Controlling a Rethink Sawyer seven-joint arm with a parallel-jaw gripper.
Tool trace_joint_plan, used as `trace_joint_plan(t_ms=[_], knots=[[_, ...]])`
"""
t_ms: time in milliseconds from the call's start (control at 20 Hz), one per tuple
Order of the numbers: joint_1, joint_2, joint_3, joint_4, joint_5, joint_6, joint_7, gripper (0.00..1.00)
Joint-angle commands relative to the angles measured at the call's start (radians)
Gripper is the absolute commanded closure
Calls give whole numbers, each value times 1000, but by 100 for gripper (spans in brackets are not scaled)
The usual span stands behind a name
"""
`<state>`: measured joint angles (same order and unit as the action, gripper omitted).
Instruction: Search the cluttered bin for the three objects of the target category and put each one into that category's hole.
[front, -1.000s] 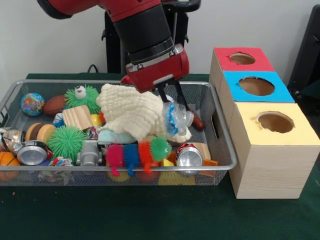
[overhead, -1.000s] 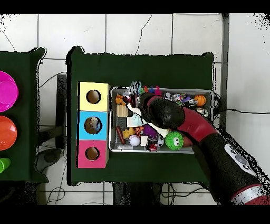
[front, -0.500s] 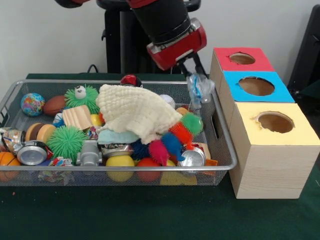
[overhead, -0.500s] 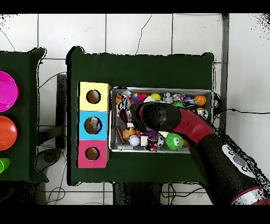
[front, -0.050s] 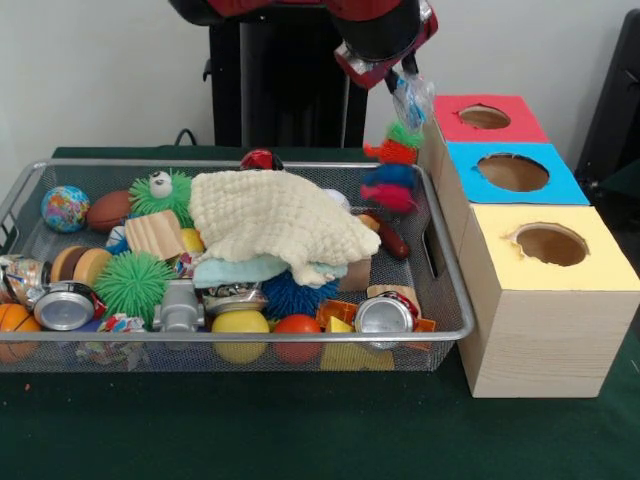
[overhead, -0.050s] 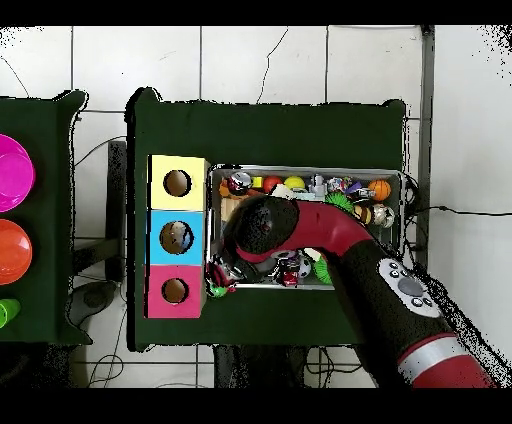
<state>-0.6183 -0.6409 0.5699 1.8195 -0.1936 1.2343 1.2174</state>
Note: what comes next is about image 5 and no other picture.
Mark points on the green spiky ball with eyes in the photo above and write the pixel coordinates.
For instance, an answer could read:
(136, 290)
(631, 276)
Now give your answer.
(160, 198)

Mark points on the red orange ball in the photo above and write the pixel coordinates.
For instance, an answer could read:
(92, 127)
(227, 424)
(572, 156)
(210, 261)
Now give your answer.
(296, 327)

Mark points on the clear mesh bin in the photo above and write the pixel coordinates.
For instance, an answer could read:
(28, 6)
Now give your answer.
(448, 312)

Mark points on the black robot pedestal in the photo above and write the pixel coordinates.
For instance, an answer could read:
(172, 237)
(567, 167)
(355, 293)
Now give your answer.
(290, 90)

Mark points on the blue spiky ball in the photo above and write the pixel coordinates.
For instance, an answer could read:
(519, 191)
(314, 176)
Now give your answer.
(290, 297)

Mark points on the bag of coloured spiky balls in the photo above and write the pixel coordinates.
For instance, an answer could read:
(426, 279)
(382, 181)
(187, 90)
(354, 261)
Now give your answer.
(392, 188)

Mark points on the small globe ball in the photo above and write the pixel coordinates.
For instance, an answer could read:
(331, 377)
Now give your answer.
(65, 208)

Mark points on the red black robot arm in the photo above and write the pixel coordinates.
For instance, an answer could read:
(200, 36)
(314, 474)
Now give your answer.
(380, 28)

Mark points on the cream knitted cloth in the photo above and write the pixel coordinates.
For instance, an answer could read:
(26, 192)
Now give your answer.
(280, 220)

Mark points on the mint green cloth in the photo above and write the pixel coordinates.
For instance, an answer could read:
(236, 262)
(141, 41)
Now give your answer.
(235, 270)

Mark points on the wooden box with three holes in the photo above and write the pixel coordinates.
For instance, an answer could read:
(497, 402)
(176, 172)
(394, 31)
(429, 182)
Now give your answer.
(545, 320)

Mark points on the yellow ball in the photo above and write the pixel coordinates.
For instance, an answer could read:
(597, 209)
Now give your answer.
(240, 326)

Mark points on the plain green spiky ball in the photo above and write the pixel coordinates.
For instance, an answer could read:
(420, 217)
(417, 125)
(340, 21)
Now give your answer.
(133, 287)

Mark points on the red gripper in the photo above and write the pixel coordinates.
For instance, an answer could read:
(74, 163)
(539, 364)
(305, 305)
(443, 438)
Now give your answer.
(400, 62)

